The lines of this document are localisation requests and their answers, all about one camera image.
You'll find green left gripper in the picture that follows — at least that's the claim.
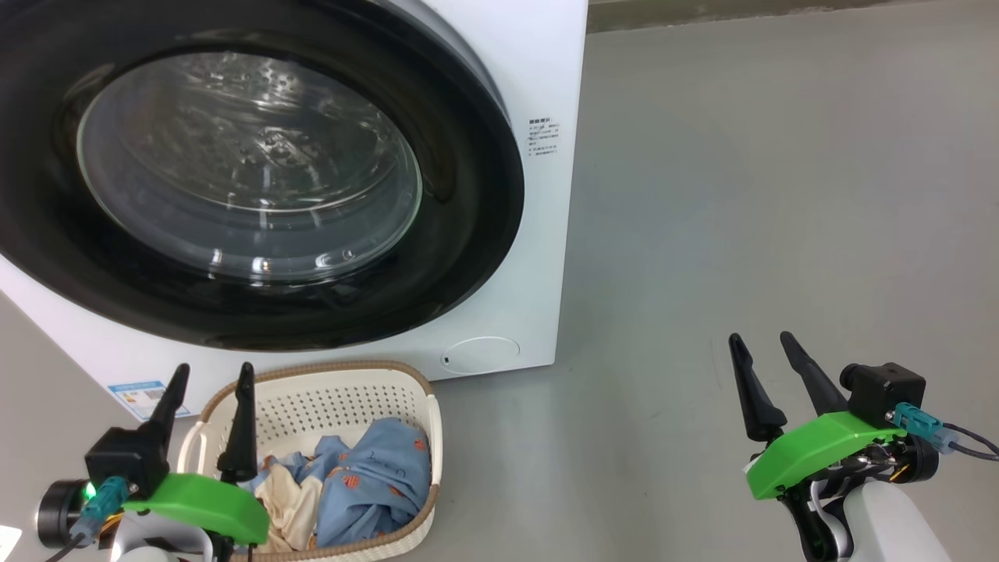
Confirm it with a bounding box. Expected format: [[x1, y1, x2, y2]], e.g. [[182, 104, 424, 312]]
[[121, 361, 272, 545]]

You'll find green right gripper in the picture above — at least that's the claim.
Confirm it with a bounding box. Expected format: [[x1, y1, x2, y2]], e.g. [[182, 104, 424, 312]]
[[728, 331, 940, 500]]

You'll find blue orange patterned garment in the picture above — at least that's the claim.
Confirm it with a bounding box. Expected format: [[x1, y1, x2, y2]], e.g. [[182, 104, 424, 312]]
[[242, 418, 432, 550]]

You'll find black round glass washer door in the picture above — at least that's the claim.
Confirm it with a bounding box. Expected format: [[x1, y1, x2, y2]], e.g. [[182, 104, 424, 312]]
[[0, 0, 525, 352]]

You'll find cream perforated laundry basket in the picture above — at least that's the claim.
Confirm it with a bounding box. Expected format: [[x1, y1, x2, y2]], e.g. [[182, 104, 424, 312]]
[[177, 361, 443, 562]]

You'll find white front-load washing machine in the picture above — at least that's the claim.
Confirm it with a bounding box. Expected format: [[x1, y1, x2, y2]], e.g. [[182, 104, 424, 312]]
[[0, 0, 588, 422]]

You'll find blue energy label sticker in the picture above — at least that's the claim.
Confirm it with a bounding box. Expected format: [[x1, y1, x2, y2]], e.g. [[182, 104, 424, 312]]
[[108, 380, 190, 422]]

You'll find round white filter cover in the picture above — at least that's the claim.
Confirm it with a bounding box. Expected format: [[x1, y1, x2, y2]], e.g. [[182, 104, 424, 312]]
[[441, 336, 521, 375]]

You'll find small black text sticker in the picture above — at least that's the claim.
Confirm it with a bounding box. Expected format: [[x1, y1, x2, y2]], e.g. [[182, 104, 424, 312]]
[[528, 117, 560, 157]]

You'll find left camera cable teal plug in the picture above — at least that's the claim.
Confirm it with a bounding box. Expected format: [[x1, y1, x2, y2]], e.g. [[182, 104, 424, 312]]
[[47, 476, 130, 562]]

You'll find camera cable teal plug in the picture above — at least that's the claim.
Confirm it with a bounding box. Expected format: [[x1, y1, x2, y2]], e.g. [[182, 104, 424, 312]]
[[47, 476, 130, 562], [894, 402, 999, 463]]

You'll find right camera cable teal plug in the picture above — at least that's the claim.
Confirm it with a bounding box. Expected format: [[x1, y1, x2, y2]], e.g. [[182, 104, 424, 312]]
[[894, 402, 999, 463]]

